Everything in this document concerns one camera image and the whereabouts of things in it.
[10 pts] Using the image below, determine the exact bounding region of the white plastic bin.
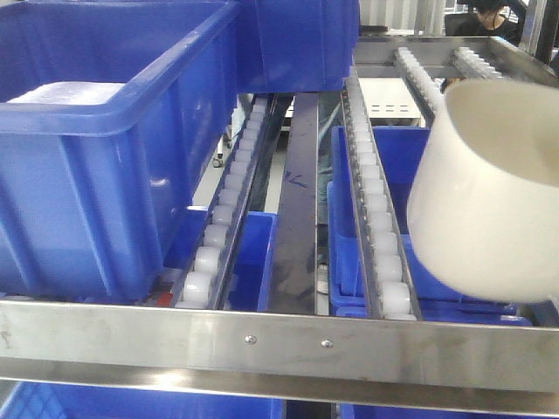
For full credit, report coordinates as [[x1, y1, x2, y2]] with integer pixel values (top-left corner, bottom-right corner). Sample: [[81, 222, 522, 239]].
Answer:
[[407, 79, 558, 303]]

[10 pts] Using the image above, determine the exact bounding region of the steel centre divider bar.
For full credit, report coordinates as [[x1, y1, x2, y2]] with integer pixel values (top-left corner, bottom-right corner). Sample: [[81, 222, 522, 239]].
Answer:
[[269, 93, 320, 315]]

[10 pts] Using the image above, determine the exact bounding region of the blue crate lower left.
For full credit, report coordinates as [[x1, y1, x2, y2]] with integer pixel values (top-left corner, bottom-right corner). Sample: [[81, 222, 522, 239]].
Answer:
[[163, 206, 279, 312]]

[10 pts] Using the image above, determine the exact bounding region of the left white roller track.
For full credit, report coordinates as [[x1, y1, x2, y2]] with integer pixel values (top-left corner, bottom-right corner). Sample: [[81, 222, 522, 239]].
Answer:
[[169, 94, 276, 310]]

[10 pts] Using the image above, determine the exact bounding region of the white roller track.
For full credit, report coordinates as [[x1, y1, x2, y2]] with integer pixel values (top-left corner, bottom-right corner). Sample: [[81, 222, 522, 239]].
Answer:
[[169, 94, 276, 310], [342, 72, 423, 320]]

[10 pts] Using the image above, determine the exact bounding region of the middle white roller track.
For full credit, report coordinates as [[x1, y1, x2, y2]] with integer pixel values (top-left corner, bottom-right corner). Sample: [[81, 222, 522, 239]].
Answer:
[[342, 72, 423, 320]]

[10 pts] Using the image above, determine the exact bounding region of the blue crate lower right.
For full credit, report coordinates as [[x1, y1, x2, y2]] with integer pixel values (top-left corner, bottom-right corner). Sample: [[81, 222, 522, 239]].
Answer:
[[328, 126, 532, 326]]

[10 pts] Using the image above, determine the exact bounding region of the blue crate rear centre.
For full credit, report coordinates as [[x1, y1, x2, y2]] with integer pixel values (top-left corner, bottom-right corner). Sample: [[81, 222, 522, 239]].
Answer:
[[236, 0, 360, 93]]

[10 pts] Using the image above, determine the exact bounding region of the right rear roller track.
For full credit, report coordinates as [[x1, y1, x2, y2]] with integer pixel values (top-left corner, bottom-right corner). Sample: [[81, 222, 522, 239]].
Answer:
[[395, 47, 444, 114]]

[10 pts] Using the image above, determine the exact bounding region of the large blue crate front left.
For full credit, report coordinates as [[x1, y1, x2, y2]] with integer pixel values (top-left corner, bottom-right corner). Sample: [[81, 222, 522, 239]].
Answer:
[[1, 1, 240, 299]]

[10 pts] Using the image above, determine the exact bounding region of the blue crate bottom right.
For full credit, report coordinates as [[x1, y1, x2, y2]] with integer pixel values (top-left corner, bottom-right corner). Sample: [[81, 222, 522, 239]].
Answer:
[[339, 403, 536, 419]]

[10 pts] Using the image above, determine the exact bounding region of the far right roller track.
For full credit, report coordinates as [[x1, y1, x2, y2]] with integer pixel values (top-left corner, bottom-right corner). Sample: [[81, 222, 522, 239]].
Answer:
[[453, 46, 503, 79]]

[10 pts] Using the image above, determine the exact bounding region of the person in black shirt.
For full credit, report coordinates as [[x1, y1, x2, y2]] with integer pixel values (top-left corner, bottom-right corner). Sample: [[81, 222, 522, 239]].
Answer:
[[452, 0, 521, 46]]

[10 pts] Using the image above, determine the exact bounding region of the blue crate bottom left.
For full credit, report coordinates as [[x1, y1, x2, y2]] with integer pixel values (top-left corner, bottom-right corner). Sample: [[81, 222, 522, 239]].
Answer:
[[1, 381, 286, 418]]

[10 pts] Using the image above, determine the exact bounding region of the steel front shelf rail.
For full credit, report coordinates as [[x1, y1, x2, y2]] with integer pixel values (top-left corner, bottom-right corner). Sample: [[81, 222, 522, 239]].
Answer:
[[1, 300, 558, 416]]

